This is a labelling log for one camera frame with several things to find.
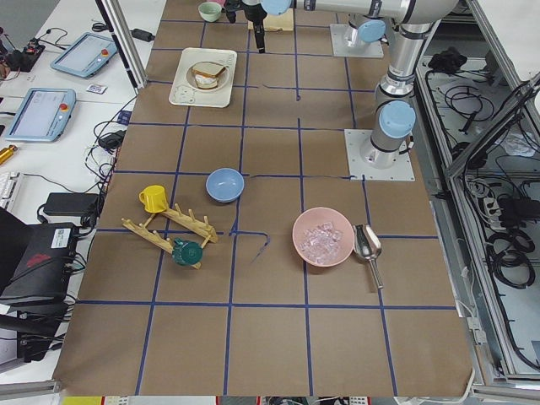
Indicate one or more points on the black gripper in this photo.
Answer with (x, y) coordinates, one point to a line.
(254, 12)

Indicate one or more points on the bread slice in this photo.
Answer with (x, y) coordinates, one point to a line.
(208, 69)

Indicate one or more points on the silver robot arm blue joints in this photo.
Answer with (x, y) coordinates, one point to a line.
(394, 118)

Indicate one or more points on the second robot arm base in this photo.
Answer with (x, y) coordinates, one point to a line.
(360, 37)

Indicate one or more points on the wooden cutting board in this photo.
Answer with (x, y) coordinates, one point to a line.
(282, 22)

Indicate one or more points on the green bowl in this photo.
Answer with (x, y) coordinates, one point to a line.
(210, 11)

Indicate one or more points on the toast with fried egg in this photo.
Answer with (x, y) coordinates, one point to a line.
(203, 82)

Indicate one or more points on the cream bear tray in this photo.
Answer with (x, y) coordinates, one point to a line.
(182, 93)

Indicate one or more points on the small black adapter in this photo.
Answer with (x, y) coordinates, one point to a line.
(142, 35)

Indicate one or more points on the blue bowl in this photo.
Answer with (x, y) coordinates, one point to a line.
(225, 185)

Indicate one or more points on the upper teach pendant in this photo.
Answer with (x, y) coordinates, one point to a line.
(86, 56)

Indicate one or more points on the teach pendant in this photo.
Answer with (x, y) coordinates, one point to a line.
(86, 56)
(42, 116)

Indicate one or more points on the yellow mug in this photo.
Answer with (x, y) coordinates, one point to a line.
(154, 199)

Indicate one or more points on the wooden mug rack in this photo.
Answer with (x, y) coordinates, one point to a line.
(188, 221)

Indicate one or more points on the pink bowl with ice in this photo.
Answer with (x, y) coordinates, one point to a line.
(323, 237)

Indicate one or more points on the lower teach pendant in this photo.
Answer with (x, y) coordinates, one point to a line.
(42, 116)

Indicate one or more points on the dark green mug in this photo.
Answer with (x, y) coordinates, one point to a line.
(186, 252)

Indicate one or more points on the metal scoop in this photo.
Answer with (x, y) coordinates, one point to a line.
(367, 248)

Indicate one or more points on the black power adapter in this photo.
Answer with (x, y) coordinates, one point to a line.
(70, 204)

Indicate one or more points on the gold cylinder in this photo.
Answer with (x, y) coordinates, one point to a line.
(7, 153)

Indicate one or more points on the white keyboard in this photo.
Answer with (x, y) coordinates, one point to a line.
(10, 183)

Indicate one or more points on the black laptop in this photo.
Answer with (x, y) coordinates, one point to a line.
(35, 273)

